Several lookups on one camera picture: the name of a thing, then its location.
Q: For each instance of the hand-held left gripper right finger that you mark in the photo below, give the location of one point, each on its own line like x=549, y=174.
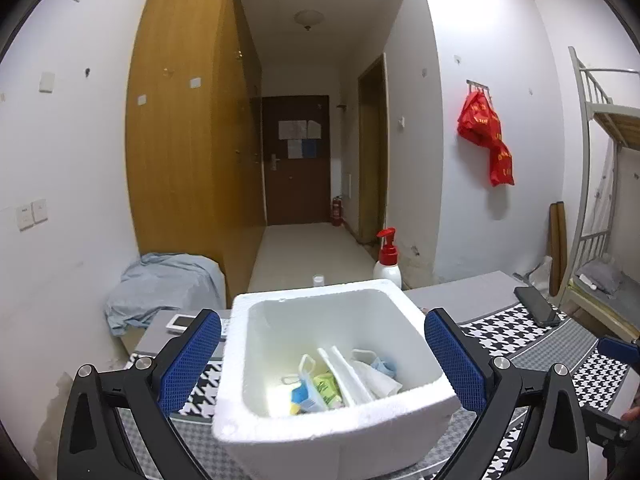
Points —
x=457, y=365

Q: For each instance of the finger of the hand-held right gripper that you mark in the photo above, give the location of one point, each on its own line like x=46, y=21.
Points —
x=617, y=348

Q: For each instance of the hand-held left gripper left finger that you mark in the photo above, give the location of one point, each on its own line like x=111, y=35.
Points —
x=192, y=360

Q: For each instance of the white ribbed packet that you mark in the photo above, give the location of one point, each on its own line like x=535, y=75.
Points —
x=352, y=380

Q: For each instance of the white foam box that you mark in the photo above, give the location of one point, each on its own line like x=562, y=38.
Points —
x=350, y=440

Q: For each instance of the green plastic packet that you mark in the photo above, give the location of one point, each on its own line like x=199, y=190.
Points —
x=329, y=391

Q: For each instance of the person's right hand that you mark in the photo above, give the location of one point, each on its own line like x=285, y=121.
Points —
x=633, y=413

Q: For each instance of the white remote control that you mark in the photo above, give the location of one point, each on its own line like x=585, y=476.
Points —
x=182, y=323

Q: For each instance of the houndstooth blanket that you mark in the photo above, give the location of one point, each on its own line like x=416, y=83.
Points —
x=500, y=330

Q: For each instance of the grey pillow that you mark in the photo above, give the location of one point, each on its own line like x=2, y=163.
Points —
x=600, y=276

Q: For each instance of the blue-grey crumpled cloth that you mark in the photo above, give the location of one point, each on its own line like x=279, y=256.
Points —
x=160, y=285

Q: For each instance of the black smartphone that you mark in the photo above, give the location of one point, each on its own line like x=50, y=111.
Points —
x=537, y=305

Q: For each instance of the metal bunk bed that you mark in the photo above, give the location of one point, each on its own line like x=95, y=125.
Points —
x=590, y=260

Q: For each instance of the clear plastic bag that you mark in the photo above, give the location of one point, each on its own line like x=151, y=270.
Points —
x=539, y=272

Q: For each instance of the wooden boards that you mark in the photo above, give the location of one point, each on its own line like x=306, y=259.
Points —
x=557, y=250

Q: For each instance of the white pump bottle red top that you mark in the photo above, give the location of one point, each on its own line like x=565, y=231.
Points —
x=387, y=265

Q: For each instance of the small white cup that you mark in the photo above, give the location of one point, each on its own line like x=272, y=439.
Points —
x=318, y=280

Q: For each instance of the red fire extinguisher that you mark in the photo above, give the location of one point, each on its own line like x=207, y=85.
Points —
x=336, y=212

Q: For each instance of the dark brown entrance door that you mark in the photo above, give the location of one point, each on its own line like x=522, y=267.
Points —
x=295, y=190

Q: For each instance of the wooden side door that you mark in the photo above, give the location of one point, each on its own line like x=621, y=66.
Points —
x=372, y=160

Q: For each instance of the wooden wardrobe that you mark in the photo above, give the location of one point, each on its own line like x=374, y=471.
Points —
x=185, y=135

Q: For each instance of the blue paper notice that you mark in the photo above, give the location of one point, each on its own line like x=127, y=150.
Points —
x=302, y=149

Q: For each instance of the red plastic bags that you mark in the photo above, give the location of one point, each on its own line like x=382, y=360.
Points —
x=482, y=125

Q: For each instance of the white paper notice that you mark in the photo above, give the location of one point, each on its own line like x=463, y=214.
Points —
x=297, y=130

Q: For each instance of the round ceiling lamp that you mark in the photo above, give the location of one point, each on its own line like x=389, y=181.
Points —
x=309, y=17

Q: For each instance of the white wall switches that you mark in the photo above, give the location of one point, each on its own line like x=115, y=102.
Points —
x=30, y=214

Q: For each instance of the metal wall hook rack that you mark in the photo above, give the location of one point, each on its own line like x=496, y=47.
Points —
x=479, y=85

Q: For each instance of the white wall box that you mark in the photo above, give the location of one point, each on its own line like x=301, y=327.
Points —
x=46, y=82

